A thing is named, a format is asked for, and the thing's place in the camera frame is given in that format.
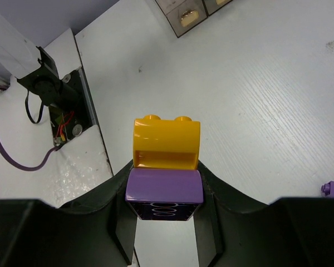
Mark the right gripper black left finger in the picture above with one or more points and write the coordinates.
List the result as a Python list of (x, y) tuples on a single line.
[(95, 229)]

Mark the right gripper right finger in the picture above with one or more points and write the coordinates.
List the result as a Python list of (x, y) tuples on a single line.
[(233, 229)]

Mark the purple printed lego brick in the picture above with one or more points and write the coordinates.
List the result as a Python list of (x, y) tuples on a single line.
[(162, 194)]

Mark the yellow curved lego brick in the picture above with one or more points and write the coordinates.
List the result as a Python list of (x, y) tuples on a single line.
[(166, 144)]

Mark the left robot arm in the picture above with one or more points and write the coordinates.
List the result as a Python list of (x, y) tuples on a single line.
[(34, 68)]

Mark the purple lego brick front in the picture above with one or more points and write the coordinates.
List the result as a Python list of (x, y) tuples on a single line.
[(327, 189)]

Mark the clear drawer bin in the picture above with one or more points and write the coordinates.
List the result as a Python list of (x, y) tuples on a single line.
[(182, 15), (212, 6)]

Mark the left base mount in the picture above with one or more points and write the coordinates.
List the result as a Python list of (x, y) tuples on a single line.
[(69, 124)]

